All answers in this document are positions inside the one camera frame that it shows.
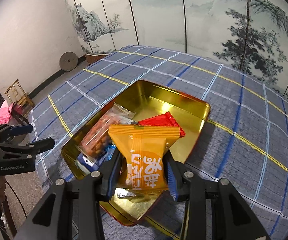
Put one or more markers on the orange snack packet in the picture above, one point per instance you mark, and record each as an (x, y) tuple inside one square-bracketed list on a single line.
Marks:
[(143, 148)]

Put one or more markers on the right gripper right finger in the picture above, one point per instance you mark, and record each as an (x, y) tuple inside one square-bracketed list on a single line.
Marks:
[(231, 216)]

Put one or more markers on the blue plaid tablecloth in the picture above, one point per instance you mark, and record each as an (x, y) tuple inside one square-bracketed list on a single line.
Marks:
[(245, 138)]

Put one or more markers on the white blue cracker packet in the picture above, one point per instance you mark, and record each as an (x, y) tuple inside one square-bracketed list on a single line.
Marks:
[(85, 165)]

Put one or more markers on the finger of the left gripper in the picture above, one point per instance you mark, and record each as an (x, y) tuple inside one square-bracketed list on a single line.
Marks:
[(40, 146), (19, 130)]

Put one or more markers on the pink cloth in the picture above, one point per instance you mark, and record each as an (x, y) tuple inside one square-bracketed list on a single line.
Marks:
[(5, 112)]

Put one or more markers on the round stone millstone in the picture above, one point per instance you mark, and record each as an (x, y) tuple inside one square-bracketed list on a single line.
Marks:
[(68, 61)]

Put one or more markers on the clear almond bag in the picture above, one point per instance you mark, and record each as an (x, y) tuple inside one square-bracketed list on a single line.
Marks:
[(97, 139)]

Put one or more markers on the dark sesame cake packet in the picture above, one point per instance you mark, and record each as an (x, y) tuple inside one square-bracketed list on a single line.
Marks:
[(124, 193)]

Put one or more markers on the red gold toffee tin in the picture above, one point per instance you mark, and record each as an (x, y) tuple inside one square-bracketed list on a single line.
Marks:
[(146, 99)]

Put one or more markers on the red snack packet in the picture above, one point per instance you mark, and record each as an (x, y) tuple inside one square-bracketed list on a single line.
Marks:
[(165, 119)]

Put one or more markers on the dark blue candy packet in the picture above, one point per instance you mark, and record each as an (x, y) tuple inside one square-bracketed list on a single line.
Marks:
[(107, 153)]

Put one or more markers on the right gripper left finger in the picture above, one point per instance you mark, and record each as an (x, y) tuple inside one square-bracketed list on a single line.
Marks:
[(52, 217)]

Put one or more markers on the painted folding screen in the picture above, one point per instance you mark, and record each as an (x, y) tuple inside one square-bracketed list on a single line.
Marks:
[(249, 35)]

